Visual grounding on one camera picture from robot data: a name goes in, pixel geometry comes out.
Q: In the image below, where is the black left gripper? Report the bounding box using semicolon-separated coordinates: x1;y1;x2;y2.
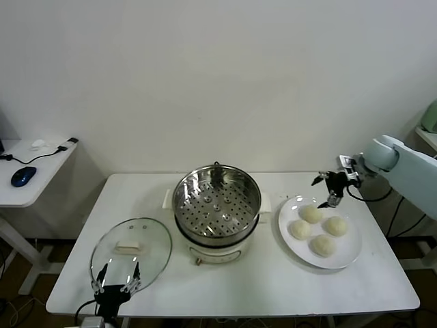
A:
91;262;143;318

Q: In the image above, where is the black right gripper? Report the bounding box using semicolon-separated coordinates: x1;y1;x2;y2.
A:
310;169;350;210

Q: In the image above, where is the white steamed baozi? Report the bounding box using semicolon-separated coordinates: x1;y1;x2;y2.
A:
309;234;337;258
289;219;312;240
322;215;349;237
298;204;324;225

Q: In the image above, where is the glass pot lid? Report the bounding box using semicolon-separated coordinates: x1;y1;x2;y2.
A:
89;217;173;297

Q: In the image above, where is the stainless steel steamer basket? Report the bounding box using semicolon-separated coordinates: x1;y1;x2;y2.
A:
171;160;263;247

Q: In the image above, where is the white round plate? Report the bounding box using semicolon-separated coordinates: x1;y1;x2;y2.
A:
277;195;363;270

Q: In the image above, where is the white electric cooker pot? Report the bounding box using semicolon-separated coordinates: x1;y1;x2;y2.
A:
162;187;273;267

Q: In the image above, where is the white desk with feet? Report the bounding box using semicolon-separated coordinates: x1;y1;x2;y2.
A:
397;125;437;271

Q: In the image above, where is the pale green appliance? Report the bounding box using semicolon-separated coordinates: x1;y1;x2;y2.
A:
418;98;437;134

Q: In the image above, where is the white side table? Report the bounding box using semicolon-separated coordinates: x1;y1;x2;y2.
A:
0;138;81;295

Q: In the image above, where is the blue computer mouse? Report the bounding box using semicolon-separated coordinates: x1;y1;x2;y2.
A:
10;166;38;188

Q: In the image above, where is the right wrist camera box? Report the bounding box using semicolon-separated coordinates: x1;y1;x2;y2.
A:
338;154;361;181

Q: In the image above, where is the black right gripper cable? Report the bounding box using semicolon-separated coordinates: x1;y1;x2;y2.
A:
345;184;394;203

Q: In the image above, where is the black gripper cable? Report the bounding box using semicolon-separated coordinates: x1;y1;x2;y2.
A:
74;299;99;325
345;184;394;203

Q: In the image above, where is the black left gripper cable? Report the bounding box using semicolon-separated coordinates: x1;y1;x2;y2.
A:
74;299;99;325

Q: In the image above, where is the black power cable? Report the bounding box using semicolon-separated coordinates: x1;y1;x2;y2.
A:
386;194;429;239

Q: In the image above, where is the black cable with adapter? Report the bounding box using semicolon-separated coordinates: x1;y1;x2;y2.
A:
0;137;79;165

